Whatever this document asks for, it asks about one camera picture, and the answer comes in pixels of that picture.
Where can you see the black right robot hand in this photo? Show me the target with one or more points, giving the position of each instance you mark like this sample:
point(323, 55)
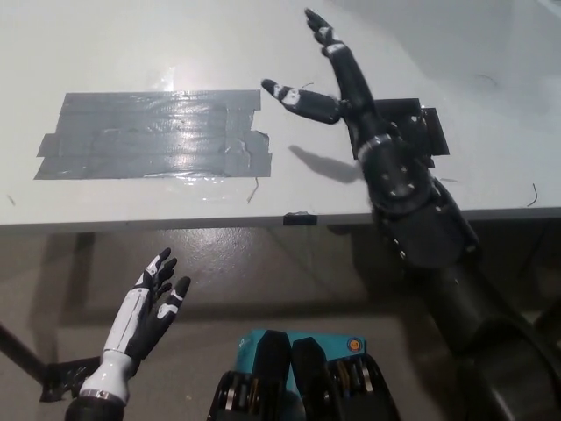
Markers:
point(355, 96)

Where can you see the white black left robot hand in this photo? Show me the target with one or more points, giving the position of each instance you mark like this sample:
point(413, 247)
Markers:
point(136, 316)

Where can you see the black teal robot torso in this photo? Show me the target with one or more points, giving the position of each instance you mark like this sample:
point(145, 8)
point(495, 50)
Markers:
point(302, 386)

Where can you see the black tape square patch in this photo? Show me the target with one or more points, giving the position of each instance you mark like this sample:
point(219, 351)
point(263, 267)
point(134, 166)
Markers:
point(438, 131)

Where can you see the small black tape strip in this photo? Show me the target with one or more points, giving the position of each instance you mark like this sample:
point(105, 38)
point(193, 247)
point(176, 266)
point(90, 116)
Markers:
point(299, 218)

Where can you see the grey duct tape patch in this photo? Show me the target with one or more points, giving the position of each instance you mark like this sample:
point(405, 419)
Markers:
point(153, 136)

